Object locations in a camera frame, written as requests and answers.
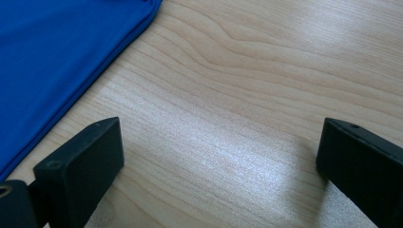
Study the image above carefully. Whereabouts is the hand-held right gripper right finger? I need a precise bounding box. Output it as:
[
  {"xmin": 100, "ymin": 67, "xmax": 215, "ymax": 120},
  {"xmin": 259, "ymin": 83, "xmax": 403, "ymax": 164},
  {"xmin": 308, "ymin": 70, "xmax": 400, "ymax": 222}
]
[{"xmin": 316, "ymin": 117, "xmax": 403, "ymax": 228}]

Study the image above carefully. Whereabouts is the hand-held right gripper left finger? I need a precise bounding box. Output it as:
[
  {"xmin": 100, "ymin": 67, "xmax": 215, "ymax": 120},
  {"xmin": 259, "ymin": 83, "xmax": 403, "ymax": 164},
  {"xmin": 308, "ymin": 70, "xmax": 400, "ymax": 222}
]
[{"xmin": 32, "ymin": 116, "xmax": 125, "ymax": 228}]

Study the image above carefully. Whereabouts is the blue t-shirt with white print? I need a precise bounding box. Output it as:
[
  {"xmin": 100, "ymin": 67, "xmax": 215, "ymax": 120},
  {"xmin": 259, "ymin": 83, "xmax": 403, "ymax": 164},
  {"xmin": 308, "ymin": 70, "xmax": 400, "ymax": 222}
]
[{"xmin": 0, "ymin": 0, "xmax": 164, "ymax": 183}]

